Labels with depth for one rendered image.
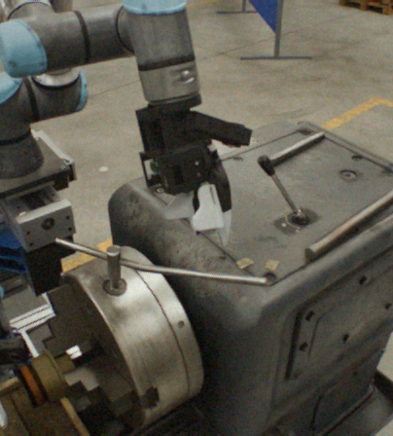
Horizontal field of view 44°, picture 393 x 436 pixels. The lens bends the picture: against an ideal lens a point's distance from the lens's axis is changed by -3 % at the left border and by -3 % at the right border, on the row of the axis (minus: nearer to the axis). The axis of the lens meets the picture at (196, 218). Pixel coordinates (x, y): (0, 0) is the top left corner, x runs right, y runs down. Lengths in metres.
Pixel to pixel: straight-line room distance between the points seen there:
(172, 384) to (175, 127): 0.42
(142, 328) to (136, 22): 0.45
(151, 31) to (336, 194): 0.56
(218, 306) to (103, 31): 0.45
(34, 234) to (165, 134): 0.67
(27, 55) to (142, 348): 0.46
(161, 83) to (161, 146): 0.09
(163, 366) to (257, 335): 0.16
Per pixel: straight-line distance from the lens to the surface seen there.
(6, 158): 1.28
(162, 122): 0.64
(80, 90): 1.27
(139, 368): 0.80
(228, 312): 0.80
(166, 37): 0.62
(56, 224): 1.25
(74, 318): 0.91
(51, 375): 0.89
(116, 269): 0.78
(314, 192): 1.03
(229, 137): 0.70
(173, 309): 0.82
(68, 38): 0.69
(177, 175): 0.65
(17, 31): 0.68
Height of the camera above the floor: 1.81
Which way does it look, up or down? 37 degrees down
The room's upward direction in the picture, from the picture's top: straight up
